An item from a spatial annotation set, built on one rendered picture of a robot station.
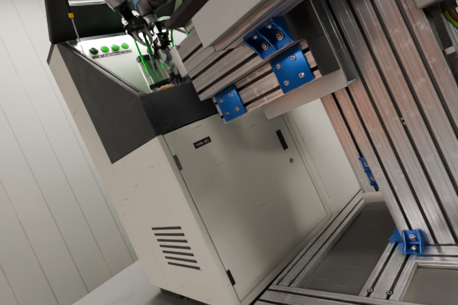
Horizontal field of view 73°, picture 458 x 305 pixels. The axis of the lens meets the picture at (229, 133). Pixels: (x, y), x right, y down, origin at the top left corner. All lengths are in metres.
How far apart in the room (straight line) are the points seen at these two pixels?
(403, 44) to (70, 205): 2.56
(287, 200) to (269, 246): 0.23
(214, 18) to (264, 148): 0.88
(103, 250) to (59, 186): 0.64
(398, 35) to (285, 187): 0.89
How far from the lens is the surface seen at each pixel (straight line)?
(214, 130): 1.28
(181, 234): 1.32
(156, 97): 1.20
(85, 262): 2.86
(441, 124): 0.82
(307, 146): 1.64
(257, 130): 1.42
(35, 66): 3.11
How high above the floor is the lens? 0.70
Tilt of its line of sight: 1 degrees down
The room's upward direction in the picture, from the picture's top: 25 degrees counter-clockwise
